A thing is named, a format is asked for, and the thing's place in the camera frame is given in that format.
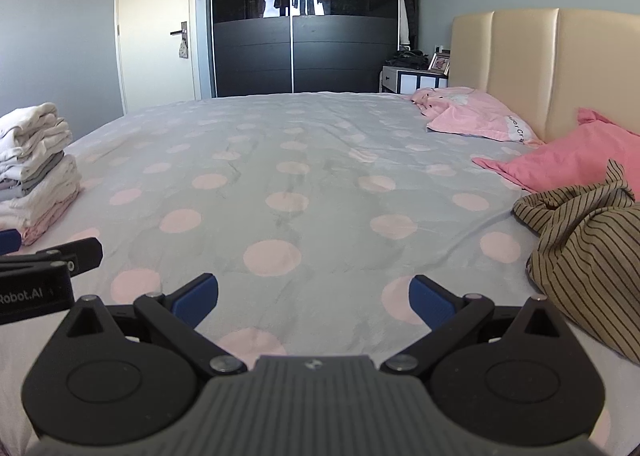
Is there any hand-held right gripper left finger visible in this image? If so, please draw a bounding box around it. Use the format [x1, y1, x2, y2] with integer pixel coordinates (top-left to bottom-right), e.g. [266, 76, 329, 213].
[54, 273, 249, 378]

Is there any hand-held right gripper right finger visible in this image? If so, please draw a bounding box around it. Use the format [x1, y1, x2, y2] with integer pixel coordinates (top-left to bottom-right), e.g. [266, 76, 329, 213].
[379, 274, 576, 378]

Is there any olive striped top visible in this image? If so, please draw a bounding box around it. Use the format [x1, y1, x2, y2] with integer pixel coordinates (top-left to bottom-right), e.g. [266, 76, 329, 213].
[512, 159, 640, 364]

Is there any stack of folded clothes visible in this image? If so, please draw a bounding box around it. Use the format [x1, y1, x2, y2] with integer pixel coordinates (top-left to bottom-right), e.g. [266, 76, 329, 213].
[0, 102, 83, 247]

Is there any pink printed pillow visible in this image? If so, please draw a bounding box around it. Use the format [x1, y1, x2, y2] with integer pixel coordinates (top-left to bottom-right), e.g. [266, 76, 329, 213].
[410, 86, 546, 144]

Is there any plain pink pillow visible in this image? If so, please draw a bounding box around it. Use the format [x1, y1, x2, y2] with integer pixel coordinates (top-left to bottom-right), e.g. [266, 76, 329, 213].
[471, 108, 640, 194]

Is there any white nightstand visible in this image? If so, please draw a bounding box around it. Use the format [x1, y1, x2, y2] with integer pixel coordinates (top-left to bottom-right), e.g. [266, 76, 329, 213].
[381, 65, 451, 94]

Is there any black bag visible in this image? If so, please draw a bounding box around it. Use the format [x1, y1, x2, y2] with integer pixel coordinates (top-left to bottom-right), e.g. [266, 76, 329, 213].
[387, 48, 431, 71]

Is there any cream room door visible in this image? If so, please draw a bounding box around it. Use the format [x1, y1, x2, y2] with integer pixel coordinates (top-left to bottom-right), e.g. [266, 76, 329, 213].
[115, 0, 201, 114]

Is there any black sliding door wardrobe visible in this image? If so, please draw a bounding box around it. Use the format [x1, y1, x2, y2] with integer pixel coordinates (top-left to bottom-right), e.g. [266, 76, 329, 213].
[207, 0, 401, 98]

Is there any cream padded headboard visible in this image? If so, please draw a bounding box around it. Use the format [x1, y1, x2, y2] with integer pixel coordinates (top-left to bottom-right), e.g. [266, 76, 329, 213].
[450, 7, 640, 147]

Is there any photo frame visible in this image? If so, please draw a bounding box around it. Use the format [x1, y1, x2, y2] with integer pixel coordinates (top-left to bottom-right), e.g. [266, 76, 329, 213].
[427, 52, 452, 76]

